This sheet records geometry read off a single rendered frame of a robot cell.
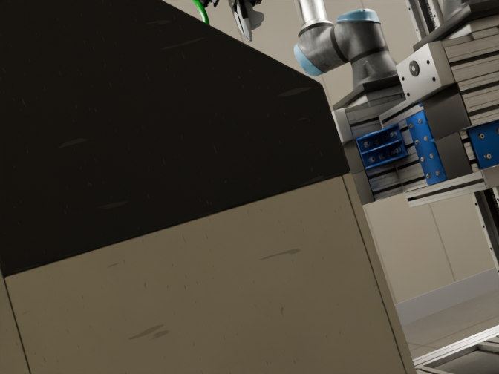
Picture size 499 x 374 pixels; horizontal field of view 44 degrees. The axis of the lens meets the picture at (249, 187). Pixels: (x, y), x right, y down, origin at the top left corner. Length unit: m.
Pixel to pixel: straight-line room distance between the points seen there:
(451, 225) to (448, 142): 2.52
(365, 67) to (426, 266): 2.11
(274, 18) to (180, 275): 2.85
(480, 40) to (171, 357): 0.86
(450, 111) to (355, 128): 0.45
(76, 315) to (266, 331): 0.30
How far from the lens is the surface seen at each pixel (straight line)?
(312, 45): 1.90
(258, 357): 1.02
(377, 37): 1.85
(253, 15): 1.60
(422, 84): 1.33
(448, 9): 1.44
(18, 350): 1.02
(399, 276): 3.68
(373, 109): 1.77
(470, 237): 3.92
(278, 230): 1.02
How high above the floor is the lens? 0.74
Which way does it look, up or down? 4 degrees up
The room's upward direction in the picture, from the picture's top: 17 degrees counter-clockwise
